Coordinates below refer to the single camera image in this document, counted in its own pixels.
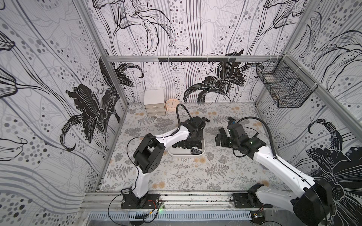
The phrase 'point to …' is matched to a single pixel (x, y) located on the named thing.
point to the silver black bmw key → (195, 151)
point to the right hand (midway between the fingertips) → (222, 137)
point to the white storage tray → (180, 151)
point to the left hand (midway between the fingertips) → (198, 138)
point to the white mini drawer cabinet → (154, 102)
